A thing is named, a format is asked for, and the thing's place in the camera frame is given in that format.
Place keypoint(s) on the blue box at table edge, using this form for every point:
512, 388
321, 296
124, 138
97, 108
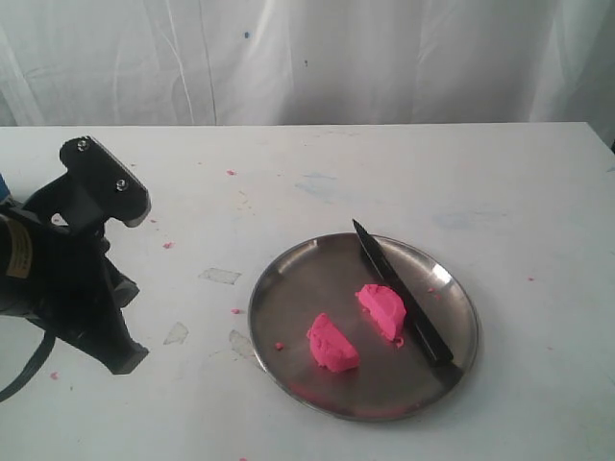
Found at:
5, 193

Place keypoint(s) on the black knife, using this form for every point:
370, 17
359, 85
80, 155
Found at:
423, 331

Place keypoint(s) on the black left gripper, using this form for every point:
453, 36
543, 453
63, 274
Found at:
67, 285

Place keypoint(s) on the pink semicircular dough piece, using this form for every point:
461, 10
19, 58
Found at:
386, 309

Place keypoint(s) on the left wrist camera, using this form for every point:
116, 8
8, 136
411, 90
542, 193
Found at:
95, 188

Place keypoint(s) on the white backdrop curtain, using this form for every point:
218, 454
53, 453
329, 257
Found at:
306, 62

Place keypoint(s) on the round steel plate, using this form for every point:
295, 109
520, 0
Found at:
323, 275

